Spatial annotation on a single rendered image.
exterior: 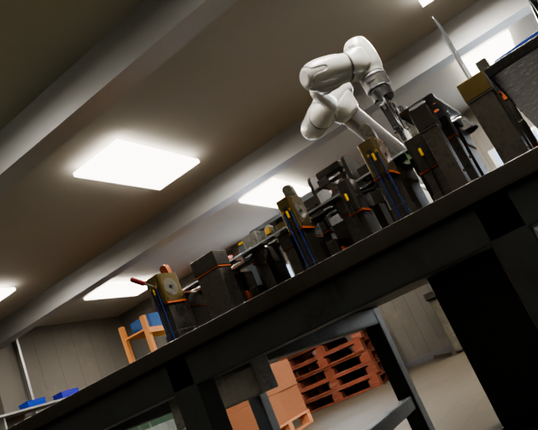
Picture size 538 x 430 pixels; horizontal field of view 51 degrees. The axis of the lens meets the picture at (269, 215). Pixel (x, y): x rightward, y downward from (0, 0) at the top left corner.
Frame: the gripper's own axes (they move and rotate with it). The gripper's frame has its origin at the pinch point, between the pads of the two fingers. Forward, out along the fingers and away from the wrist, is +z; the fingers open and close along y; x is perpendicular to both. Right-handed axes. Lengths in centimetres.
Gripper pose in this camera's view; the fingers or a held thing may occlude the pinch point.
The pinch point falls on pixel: (406, 140)
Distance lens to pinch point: 192.7
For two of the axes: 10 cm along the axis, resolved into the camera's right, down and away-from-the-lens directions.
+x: 7.4, -4.8, -4.7
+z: 3.9, 8.8, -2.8
